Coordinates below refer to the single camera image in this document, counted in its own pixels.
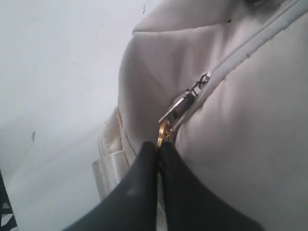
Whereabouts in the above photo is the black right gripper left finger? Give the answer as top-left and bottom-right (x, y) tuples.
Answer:
(66, 141), (158, 231)

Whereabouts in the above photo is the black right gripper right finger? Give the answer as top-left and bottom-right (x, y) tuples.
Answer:
(158, 142), (264, 231)

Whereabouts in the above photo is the gold zipper pull charm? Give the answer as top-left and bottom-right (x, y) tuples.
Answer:
(157, 119), (172, 147)

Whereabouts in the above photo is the cream fabric duffel bag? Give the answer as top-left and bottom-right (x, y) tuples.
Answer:
(93, 0), (308, 231)

